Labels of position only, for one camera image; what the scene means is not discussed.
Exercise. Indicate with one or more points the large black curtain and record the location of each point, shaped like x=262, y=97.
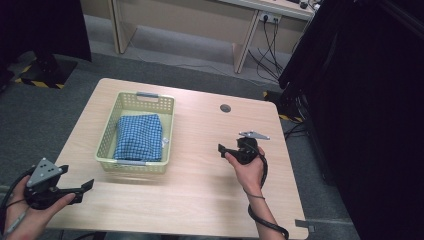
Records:
x=366, y=100

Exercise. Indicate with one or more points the pale yellow plastic basket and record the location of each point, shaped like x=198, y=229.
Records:
x=111, y=133

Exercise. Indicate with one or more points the beige wooden desk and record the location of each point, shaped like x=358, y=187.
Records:
x=186, y=23

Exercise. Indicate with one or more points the small black curtain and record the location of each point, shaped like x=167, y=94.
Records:
x=40, y=23

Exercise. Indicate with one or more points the blue checked cloth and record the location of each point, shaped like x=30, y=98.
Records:
x=140, y=138

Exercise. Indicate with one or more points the black stand base hazard tape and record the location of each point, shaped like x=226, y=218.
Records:
x=286, y=106
x=46, y=73

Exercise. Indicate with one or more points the white power strip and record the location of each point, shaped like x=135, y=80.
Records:
x=269, y=16

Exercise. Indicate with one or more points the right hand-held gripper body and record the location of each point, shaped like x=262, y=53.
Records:
x=246, y=151

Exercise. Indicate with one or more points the person's right hand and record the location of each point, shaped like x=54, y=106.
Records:
x=250, y=176

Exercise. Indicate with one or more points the grey tape strip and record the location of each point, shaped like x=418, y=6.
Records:
x=305, y=225

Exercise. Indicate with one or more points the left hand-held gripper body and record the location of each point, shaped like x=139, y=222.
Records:
x=41, y=190

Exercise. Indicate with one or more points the person's left hand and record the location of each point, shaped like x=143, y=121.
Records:
x=30, y=221

